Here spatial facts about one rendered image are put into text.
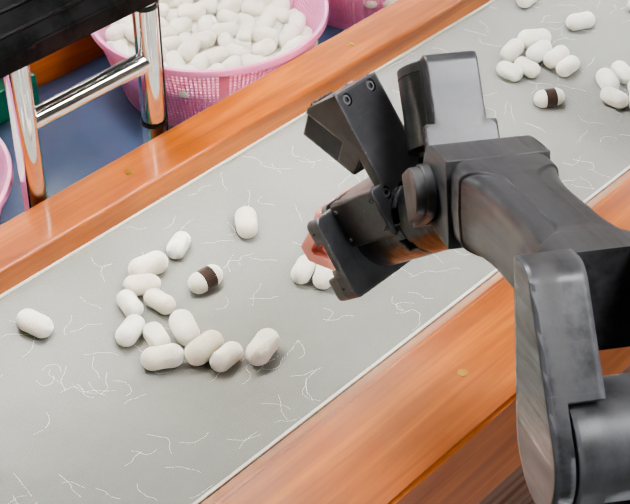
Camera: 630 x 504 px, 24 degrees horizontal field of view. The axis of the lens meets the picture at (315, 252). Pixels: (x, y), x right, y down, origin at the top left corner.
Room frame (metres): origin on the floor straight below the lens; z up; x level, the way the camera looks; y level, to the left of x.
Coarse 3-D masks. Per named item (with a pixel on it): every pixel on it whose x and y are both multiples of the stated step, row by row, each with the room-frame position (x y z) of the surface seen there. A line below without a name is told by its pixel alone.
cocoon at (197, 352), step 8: (200, 336) 0.89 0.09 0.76; (208, 336) 0.89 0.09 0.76; (216, 336) 0.89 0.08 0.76; (192, 344) 0.88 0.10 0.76; (200, 344) 0.88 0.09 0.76; (208, 344) 0.88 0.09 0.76; (216, 344) 0.88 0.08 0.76; (184, 352) 0.88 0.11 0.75; (192, 352) 0.87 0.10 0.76; (200, 352) 0.87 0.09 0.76; (208, 352) 0.87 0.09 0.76; (192, 360) 0.87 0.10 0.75; (200, 360) 0.87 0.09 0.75; (208, 360) 0.87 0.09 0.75
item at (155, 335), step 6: (150, 324) 0.91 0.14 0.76; (156, 324) 0.91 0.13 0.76; (144, 330) 0.90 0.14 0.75; (150, 330) 0.90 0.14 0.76; (156, 330) 0.90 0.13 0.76; (162, 330) 0.90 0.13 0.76; (144, 336) 0.90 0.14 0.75; (150, 336) 0.89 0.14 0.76; (156, 336) 0.89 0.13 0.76; (162, 336) 0.89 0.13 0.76; (168, 336) 0.90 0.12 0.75; (150, 342) 0.89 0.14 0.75; (156, 342) 0.89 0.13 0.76; (162, 342) 0.89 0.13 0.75; (168, 342) 0.89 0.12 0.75
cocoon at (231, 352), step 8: (224, 344) 0.88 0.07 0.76; (232, 344) 0.88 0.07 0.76; (216, 352) 0.87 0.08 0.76; (224, 352) 0.87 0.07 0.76; (232, 352) 0.87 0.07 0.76; (240, 352) 0.88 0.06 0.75; (216, 360) 0.86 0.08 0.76; (224, 360) 0.86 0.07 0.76; (232, 360) 0.87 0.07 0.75; (216, 368) 0.86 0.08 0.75; (224, 368) 0.86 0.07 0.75
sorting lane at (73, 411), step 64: (512, 0) 1.48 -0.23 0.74; (576, 0) 1.48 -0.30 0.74; (384, 64) 1.34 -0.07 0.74; (512, 128) 1.22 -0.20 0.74; (576, 128) 1.22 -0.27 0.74; (192, 192) 1.11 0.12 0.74; (256, 192) 1.11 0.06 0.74; (320, 192) 1.11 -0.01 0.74; (576, 192) 1.11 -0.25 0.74; (64, 256) 1.02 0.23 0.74; (128, 256) 1.02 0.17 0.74; (192, 256) 1.02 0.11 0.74; (256, 256) 1.02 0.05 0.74; (448, 256) 1.02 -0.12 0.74; (0, 320) 0.93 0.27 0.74; (64, 320) 0.93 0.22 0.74; (256, 320) 0.93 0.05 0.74; (320, 320) 0.93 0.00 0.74; (384, 320) 0.93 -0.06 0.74; (0, 384) 0.85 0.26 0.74; (64, 384) 0.85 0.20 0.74; (128, 384) 0.85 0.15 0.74; (192, 384) 0.85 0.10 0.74; (256, 384) 0.85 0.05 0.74; (320, 384) 0.85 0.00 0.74; (0, 448) 0.78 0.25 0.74; (64, 448) 0.78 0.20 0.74; (128, 448) 0.78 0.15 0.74; (192, 448) 0.78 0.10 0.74; (256, 448) 0.78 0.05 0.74
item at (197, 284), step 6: (210, 264) 0.98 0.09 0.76; (216, 270) 0.98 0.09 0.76; (192, 276) 0.97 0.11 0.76; (198, 276) 0.97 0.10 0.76; (222, 276) 0.98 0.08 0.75; (192, 282) 0.96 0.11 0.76; (198, 282) 0.96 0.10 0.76; (204, 282) 0.96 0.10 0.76; (192, 288) 0.96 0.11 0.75; (198, 288) 0.96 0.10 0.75; (204, 288) 0.96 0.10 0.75
